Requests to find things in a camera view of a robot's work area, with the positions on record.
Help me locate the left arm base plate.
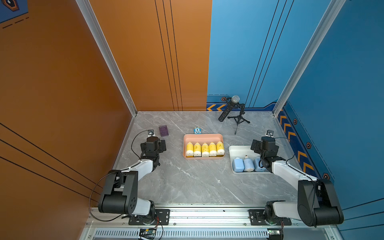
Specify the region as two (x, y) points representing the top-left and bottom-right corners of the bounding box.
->
(129, 209), (171, 226)

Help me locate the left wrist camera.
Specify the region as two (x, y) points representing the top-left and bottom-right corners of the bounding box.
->
(148, 129), (155, 137)

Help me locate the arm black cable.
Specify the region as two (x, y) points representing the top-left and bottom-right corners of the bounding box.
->
(274, 136), (320, 211)
(88, 129), (149, 223)

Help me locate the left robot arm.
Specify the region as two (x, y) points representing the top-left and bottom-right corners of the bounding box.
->
(98, 137), (167, 225)

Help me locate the yellow sharpener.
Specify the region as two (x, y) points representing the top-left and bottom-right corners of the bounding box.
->
(209, 142), (217, 157)
(186, 142), (194, 157)
(201, 143), (210, 158)
(194, 143), (202, 157)
(216, 141), (225, 156)

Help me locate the purple cube sharpener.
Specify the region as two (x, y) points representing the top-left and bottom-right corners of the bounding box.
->
(159, 125), (169, 137)

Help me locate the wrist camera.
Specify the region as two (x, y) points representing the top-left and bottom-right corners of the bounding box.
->
(148, 129), (155, 137)
(266, 130), (274, 137)

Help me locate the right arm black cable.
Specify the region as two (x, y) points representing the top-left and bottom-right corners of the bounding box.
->
(274, 136), (320, 211)

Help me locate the blue sharpener with red cap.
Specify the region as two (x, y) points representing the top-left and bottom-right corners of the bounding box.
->
(243, 155), (255, 172)

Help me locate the white plastic tray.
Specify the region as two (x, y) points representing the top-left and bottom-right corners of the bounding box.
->
(229, 146), (272, 175)

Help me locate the pink plastic tray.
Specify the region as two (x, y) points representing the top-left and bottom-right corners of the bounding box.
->
(183, 134), (226, 160)

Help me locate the green circuit board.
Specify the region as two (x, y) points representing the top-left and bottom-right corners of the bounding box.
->
(139, 228), (157, 240)

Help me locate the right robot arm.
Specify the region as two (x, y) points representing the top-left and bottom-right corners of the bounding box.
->
(251, 136), (345, 227)

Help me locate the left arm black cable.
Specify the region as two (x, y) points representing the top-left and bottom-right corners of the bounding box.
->
(88, 129), (149, 223)

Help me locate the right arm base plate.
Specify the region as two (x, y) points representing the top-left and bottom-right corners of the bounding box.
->
(248, 209), (292, 226)

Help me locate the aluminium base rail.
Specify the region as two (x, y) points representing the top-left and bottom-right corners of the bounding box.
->
(80, 204), (343, 240)

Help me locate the blue cartoon sharpener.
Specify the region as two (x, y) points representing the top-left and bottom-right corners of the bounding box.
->
(194, 127), (202, 134)

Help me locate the black microphone on tripod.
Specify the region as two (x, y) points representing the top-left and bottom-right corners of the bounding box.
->
(218, 95), (251, 135)

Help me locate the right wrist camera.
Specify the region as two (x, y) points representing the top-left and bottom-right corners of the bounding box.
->
(266, 130), (274, 137)

